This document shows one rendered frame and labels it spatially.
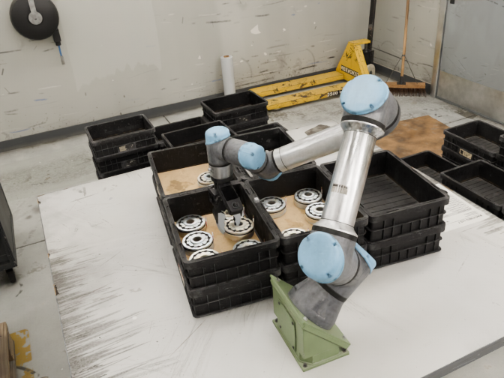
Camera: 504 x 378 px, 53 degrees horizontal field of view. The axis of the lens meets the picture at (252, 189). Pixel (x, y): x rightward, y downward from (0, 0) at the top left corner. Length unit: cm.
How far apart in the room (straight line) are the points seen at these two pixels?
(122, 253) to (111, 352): 49
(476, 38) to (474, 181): 204
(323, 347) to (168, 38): 390
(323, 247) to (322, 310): 22
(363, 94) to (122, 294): 103
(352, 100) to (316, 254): 39
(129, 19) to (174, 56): 53
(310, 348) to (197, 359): 33
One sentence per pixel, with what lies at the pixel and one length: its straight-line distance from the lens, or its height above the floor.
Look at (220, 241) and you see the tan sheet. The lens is 172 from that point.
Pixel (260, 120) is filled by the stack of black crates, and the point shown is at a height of 47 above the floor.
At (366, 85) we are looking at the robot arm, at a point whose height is 140.
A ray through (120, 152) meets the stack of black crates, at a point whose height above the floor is 49.
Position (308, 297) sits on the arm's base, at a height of 90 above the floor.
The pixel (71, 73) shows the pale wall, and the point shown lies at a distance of 483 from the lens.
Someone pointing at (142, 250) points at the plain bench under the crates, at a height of 70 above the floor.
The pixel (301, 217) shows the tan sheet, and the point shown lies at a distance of 180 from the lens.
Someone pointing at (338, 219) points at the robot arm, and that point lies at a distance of 126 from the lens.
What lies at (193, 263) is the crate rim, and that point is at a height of 93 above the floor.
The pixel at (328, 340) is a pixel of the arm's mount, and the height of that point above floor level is 79.
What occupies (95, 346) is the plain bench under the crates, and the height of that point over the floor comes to 70.
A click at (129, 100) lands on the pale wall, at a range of 499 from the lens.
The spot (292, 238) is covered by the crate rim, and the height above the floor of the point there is 93.
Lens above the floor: 184
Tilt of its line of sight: 30 degrees down
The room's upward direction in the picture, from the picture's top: 4 degrees counter-clockwise
